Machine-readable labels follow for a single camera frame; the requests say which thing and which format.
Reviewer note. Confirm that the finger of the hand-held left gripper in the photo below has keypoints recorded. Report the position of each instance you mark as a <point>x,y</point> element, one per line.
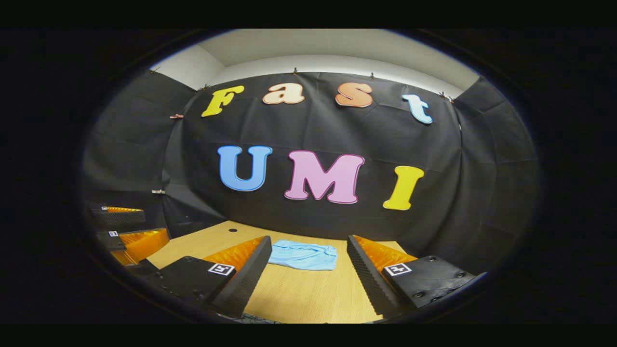
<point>118,218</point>
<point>140,243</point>

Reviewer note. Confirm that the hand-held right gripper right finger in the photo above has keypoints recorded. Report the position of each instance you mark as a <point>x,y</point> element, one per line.
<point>368,279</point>

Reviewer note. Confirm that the light blue T-shirt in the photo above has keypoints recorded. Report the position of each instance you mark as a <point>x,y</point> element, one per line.
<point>303,255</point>

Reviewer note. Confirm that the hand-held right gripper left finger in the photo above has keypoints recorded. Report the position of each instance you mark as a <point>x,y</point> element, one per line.
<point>246,279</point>

